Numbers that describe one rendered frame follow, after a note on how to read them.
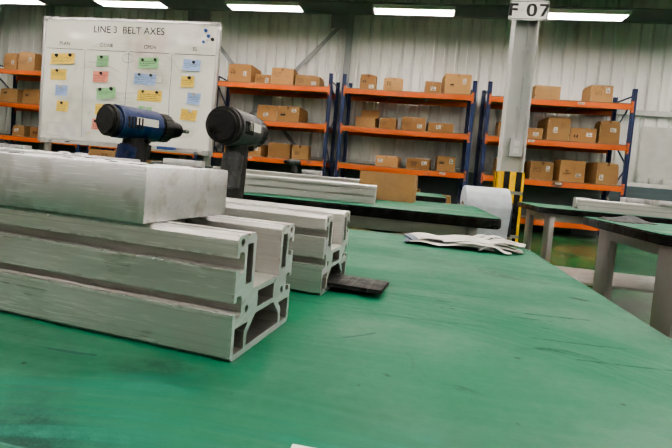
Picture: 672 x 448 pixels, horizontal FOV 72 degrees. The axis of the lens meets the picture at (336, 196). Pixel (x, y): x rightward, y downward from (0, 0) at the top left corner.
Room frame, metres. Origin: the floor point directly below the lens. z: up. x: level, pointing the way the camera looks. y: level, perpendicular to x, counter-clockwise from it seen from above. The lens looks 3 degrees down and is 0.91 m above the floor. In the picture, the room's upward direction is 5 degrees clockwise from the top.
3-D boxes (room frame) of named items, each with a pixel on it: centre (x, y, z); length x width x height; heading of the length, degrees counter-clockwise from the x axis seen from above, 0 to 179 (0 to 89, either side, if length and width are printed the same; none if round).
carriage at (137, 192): (0.39, 0.19, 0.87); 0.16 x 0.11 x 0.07; 74
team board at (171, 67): (3.68, 1.70, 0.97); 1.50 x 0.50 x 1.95; 80
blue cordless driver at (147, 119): (0.91, 0.37, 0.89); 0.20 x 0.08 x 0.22; 153
